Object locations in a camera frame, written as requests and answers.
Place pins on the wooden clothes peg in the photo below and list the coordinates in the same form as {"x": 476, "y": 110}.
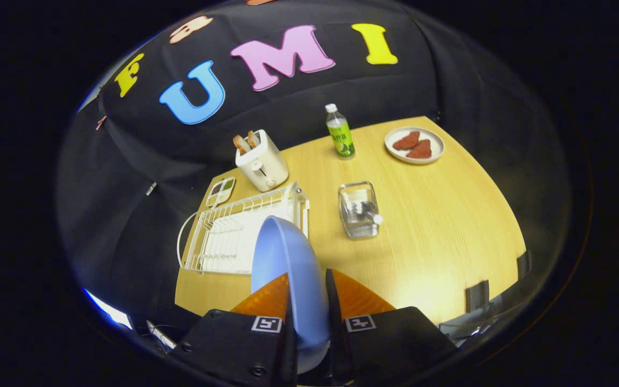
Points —
{"x": 101, "y": 122}

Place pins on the red meat slice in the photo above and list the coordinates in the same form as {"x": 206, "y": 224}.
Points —
{"x": 420, "y": 150}
{"x": 406, "y": 141}

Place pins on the green tea bottle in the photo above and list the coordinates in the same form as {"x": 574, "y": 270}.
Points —
{"x": 340, "y": 137}

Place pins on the white toaster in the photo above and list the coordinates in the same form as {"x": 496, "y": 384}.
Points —
{"x": 264, "y": 164}

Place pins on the white divided condiment tray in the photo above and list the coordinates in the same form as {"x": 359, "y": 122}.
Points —
{"x": 221, "y": 192}

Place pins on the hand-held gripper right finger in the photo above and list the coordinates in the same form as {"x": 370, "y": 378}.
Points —
{"x": 390, "y": 344}

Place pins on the white plate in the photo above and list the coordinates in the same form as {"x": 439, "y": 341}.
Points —
{"x": 395, "y": 150}

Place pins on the toast slice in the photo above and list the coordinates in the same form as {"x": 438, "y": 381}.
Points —
{"x": 241, "y": 144}
{"x": 253, "y": 140}

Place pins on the black backdrop cloth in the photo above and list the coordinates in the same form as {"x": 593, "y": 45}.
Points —
{"x": 143, "y": 161}

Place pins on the blue plate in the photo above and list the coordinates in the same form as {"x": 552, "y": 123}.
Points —
{"x": 293, "y": 269}

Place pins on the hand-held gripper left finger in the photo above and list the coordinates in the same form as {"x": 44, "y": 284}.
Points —
{"x": 234, "y": 344}

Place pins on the silver clip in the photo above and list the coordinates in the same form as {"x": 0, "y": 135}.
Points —
{"x": 151, "y": 188}

